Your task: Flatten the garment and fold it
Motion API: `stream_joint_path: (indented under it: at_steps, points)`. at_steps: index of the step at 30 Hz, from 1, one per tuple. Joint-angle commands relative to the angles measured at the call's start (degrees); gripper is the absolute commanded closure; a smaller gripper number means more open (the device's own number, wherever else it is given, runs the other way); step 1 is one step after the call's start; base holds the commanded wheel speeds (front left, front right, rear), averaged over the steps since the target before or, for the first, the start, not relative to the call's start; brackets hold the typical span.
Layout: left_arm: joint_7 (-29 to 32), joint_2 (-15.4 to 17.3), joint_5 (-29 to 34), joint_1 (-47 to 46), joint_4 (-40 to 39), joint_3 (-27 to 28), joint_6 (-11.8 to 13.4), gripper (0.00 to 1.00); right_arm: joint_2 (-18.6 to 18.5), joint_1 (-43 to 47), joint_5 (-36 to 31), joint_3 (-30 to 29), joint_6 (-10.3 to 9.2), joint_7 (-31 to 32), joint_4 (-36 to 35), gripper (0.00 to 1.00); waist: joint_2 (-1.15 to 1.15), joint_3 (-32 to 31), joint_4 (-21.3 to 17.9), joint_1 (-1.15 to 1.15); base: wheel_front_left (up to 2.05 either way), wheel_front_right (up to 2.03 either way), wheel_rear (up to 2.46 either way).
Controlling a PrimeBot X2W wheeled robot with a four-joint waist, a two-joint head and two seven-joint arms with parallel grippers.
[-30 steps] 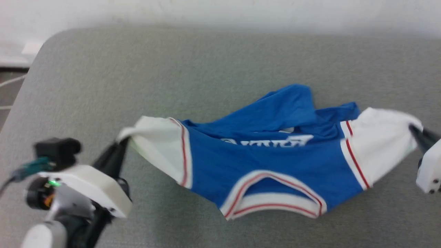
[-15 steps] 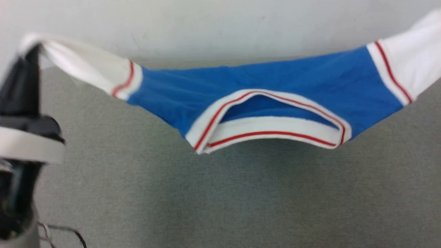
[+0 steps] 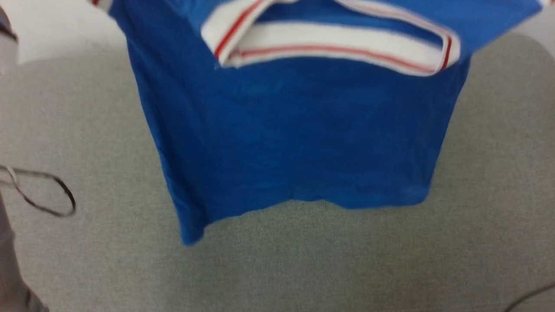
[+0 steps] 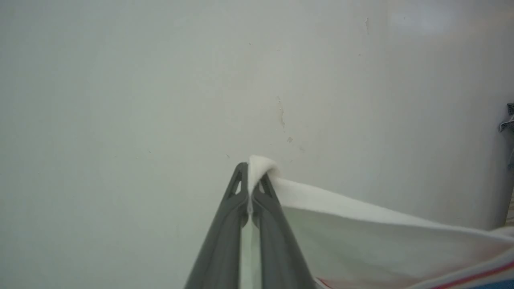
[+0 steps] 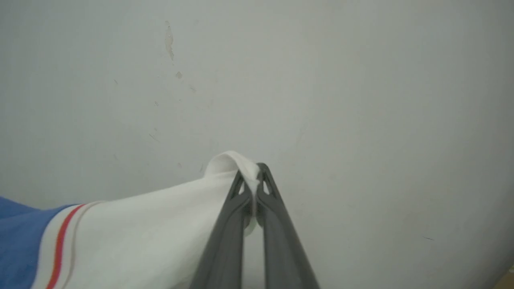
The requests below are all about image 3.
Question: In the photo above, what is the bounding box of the blue and white polo shirt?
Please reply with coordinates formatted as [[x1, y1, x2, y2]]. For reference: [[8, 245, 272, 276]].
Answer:
[[89, 0, 555, 247]]

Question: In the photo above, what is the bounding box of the grey fabric sofa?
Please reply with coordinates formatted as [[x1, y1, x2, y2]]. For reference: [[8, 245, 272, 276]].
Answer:
[[0, 32, 555, 312]]

